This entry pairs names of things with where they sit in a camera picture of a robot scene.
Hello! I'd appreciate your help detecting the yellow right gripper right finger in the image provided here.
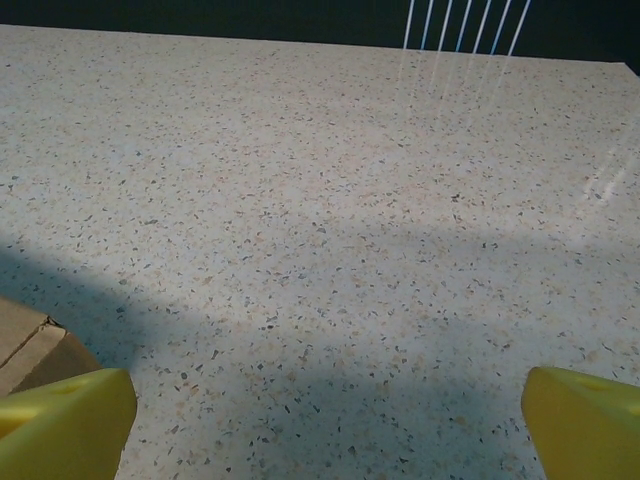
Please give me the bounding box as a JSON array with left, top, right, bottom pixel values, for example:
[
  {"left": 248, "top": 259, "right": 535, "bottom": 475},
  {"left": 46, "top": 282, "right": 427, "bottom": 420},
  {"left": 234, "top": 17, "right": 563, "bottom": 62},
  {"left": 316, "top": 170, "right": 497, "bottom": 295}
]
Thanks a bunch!
[{"left": 521, "top": 366, "right": 640, "bottom": 480}]

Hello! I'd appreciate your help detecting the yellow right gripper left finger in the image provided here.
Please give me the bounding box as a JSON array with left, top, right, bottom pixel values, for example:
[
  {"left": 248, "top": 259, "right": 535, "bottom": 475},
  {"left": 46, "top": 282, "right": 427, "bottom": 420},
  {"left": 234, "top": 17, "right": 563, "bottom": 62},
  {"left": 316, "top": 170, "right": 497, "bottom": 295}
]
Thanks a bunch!
[{"left": 0, "top": 368, "right": 138, "bottom": 480}]

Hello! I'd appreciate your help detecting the brown cardboard box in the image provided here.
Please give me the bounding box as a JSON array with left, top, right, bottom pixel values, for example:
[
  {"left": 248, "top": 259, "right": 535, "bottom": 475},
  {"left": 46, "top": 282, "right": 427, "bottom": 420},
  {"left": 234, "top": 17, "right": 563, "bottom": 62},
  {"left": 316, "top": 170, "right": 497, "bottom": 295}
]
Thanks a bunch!
[{"left": 0, "top": 294, "right": 104, "bottom": 396}]

